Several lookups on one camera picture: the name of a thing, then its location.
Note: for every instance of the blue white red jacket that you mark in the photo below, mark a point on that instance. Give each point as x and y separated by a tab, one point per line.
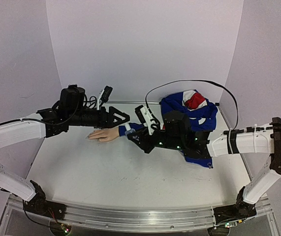
201	112

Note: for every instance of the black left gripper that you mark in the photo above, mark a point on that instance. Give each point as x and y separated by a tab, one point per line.
104	124

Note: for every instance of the nail polish bottle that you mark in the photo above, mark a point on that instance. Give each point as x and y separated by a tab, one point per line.
129	128

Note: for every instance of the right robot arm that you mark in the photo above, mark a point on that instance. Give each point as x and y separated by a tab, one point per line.
178	135

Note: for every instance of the aluminium front rail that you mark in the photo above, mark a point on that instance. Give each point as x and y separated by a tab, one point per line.
16	222

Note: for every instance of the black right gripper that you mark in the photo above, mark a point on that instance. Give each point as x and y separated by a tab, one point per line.
147	140

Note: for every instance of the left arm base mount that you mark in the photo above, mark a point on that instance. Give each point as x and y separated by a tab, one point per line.
41	206

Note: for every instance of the mannequin hand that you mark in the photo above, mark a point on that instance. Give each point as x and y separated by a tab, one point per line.
104	135

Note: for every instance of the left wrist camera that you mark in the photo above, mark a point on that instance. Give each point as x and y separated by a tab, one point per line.
103	97

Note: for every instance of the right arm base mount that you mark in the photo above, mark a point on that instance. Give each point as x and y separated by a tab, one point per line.
235	212

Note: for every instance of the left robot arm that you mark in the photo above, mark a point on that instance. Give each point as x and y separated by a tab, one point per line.
70	110

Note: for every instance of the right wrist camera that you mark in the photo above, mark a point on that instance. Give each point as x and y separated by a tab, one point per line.
147	118

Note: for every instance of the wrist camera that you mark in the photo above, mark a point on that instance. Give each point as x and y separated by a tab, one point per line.
103	97
147	118

